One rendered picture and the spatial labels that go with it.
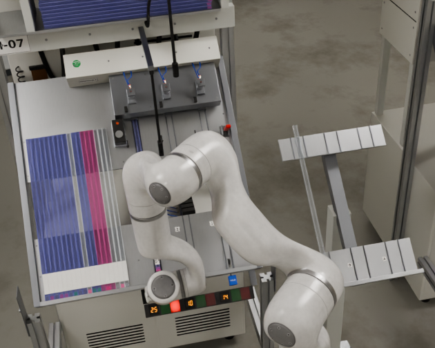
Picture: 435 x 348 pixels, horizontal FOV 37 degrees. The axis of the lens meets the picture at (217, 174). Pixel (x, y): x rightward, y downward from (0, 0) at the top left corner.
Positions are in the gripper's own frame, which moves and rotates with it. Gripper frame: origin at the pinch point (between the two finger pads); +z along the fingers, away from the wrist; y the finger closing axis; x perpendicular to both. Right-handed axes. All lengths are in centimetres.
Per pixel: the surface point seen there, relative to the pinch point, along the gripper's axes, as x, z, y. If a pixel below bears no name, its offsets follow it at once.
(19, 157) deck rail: 48, 2, -37
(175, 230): 18.0, 2.8, 7.1
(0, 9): 96, -4, -37
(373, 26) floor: 190, 274, 204
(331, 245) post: 6, 10, 57
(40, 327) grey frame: -3.7, 10.5, -38.3
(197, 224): 18.8, 2.8, 14.2
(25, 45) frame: 80, -11, -29
